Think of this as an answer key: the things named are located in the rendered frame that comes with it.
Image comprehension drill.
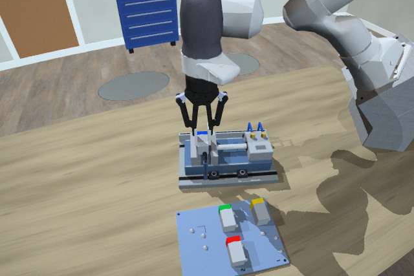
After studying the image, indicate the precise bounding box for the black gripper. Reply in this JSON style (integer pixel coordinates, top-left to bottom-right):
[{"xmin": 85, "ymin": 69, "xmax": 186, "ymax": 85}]
[{"xmin": 176, "ymin": 75, "xmax": 228, "ymax": 146}]

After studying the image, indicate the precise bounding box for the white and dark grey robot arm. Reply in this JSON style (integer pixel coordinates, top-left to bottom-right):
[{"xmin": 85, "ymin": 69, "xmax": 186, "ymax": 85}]
[{"xmin": 180, "ymin": 0, "xmax": 412, "ymax": 91}]

